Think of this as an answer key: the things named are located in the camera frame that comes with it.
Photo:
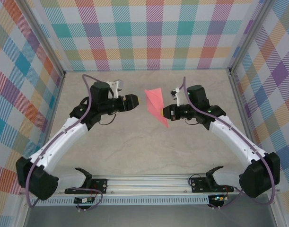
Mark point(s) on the grey metal panel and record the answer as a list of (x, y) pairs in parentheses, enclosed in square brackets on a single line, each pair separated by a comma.
[(146, 216)]

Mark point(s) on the aluminium table side rail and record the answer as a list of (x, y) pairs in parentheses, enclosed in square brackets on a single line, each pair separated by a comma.
[(51, 123), (246, 123)]

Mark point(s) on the circuit board with lit led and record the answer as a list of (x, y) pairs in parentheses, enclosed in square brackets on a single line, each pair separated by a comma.
[(218, 198)]

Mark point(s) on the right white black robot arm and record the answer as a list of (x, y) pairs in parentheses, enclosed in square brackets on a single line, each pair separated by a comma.
[(236, 139)]

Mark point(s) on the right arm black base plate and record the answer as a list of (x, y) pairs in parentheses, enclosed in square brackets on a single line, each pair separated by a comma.
[(198, 185)]

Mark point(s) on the aluminium frame post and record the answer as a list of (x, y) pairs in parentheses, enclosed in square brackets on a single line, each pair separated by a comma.
[(46, 40), (248, 35)]

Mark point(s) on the pink cloth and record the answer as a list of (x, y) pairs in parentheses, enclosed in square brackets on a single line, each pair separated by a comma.
[(155, 101)]

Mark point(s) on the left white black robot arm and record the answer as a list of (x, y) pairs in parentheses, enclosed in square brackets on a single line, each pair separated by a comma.
[(59, 142)]

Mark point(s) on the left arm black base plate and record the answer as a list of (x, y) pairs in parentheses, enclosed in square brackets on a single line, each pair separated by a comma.
[(101, 184)]

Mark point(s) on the aluminium frame leg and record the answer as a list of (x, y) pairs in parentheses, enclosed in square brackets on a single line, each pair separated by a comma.
[(21, 212), (275, 212)]

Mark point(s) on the black circuit board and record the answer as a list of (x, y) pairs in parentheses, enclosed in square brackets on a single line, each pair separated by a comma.
[(81, 200)]

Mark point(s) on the aluminium mounting rail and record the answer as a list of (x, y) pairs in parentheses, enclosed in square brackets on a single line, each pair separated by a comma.
[(146, 184)]

